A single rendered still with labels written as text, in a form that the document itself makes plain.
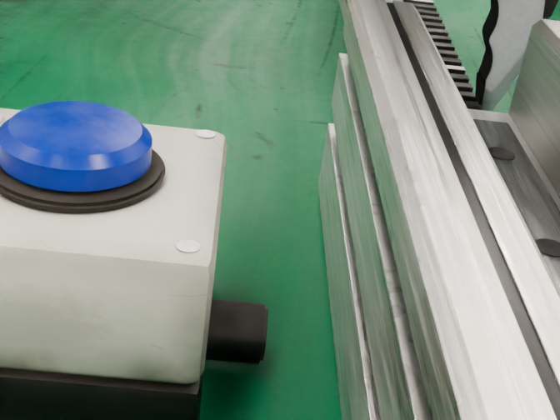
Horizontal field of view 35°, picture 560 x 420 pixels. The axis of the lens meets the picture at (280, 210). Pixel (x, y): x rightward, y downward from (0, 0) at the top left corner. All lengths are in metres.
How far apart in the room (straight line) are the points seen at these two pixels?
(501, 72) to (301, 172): 0.11
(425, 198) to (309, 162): 0.21
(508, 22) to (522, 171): 0.14
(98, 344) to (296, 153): 0.21
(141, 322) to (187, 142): 0.07
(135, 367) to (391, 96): 0.10
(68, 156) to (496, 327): 0.11
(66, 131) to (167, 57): 0.28
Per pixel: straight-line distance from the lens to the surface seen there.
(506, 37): 0.43
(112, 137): 0.24
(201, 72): 0.50
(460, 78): 0.47
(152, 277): 0.21
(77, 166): 0.22
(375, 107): 0.25
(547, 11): 0.43
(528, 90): 0.36
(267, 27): 0.59
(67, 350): 0.23
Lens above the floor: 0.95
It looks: 29 degrees down
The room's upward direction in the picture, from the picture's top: 8 degrees clockwise
